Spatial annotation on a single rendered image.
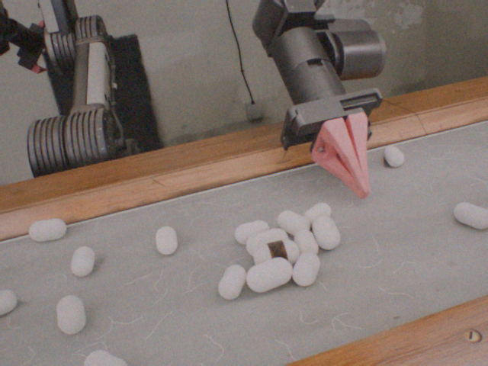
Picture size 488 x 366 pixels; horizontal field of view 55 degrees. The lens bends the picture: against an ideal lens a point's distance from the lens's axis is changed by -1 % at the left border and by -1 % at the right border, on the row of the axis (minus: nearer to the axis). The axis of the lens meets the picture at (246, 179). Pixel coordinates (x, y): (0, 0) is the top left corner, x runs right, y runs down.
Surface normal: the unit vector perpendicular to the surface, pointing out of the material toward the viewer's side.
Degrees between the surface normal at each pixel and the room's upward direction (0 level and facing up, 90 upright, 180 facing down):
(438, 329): 0
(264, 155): 45
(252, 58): 90
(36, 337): 0
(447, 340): 0
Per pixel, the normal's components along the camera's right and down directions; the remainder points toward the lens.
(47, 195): -0.14, -0.90
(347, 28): 0.25, -0.40
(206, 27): 0.30, 0.36
